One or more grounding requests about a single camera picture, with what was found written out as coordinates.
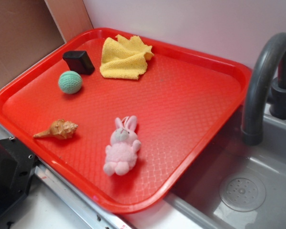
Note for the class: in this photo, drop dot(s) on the black rectangular block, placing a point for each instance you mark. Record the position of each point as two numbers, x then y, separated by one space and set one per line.
79 62

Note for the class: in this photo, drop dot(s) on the green textured ball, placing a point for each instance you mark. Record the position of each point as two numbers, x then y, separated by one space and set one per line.
70 82

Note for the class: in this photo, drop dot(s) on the brown cardboard panel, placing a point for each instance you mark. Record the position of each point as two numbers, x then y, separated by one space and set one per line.
31 29

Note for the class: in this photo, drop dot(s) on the brown conch seashell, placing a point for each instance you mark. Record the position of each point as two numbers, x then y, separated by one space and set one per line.
59 129

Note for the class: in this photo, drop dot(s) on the yellow folded cloth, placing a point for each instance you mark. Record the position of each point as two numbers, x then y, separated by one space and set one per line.
124 58

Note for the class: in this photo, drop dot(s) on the metal rail strip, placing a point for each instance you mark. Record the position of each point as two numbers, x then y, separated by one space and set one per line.
93 216

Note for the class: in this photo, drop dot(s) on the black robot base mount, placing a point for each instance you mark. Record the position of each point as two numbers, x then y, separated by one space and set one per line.
17 165

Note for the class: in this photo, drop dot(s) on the pink plush bunny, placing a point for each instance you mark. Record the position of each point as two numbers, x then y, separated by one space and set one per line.
121 153

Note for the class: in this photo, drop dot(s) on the grey plastic sink basin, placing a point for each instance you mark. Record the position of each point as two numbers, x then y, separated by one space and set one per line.
235 186

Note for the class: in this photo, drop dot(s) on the grey curved faucet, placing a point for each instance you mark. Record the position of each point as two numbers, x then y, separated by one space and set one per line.
267 86

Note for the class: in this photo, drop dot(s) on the red plastic tray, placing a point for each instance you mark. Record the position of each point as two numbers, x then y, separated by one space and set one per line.
181 102

